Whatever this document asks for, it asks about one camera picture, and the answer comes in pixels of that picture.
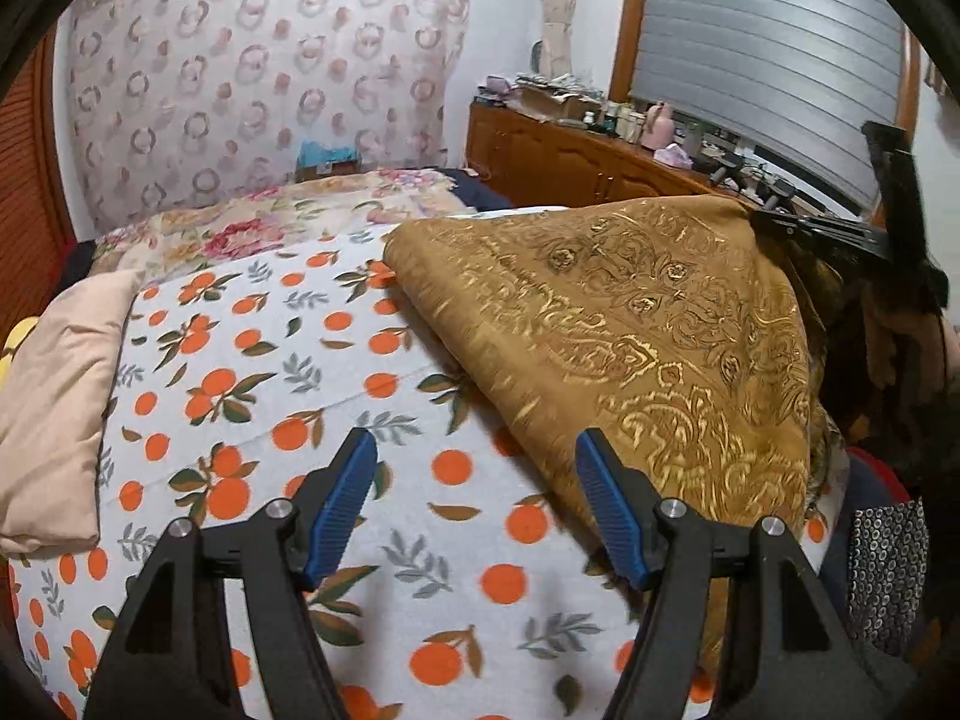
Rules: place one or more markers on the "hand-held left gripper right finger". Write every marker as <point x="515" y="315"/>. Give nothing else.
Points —
<point x="607" y="502"/>

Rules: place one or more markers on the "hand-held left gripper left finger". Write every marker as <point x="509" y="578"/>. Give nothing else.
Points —
<point x="345" y="502"/>

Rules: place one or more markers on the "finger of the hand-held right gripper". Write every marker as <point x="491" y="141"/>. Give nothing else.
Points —
<point x="840" y="240"/>
<point x="817" y="222"/>

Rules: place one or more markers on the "brown gold-printed garment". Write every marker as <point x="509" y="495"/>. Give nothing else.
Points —
<point x="637" y="330"/>

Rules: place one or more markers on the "dark desk clutter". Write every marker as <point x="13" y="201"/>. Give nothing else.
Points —
<point x="731" y="171"/>

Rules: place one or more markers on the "orange fruit print blanket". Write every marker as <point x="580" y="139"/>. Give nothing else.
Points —
<point x="300" y="360"/>

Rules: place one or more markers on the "grey window blind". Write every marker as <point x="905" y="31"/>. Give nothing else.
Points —
<point x="750" y="52"/>

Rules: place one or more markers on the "pink jug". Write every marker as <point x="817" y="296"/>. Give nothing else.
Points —
<point x="658" y="124"/>

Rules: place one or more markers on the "row of small bottles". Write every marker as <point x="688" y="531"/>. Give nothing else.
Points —
<point x="619" y="120"/>

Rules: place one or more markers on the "wooden cabinet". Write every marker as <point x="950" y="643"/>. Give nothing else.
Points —
<point x="540" y="157"/>

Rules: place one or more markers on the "black white dotted cloth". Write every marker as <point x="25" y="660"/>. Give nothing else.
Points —
<point x="885" y="577"/>

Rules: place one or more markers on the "floral plush blanket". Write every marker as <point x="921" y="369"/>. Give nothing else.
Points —
<point x="247" y="229"/>

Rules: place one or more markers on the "cardboard box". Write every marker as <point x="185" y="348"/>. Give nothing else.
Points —
<point x="551" y="101"/>

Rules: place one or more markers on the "beige pillow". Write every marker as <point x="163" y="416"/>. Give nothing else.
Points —
<point x="52" y="405"/>

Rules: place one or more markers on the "pile of papers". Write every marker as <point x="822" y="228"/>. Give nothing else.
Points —
<point x="525" y="84"/>

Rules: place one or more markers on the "navy blanket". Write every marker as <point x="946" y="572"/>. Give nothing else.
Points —
<point x="480" y="195"/>

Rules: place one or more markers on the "beige patterned curtain strip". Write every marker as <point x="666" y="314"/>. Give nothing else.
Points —
<point x="559" y="0"/>

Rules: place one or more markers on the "teal item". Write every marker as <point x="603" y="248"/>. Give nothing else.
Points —
<point x="326" y="154"/>

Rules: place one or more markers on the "yellow cloth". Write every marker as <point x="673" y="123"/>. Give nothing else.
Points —
<point x="15" y="341"/>

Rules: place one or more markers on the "white circle-patterned curtain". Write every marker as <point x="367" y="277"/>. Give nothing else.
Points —
<point x="225" y="75"/>

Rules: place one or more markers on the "wooden window frame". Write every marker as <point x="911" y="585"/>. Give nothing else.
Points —
<point x="630" y="15"/>

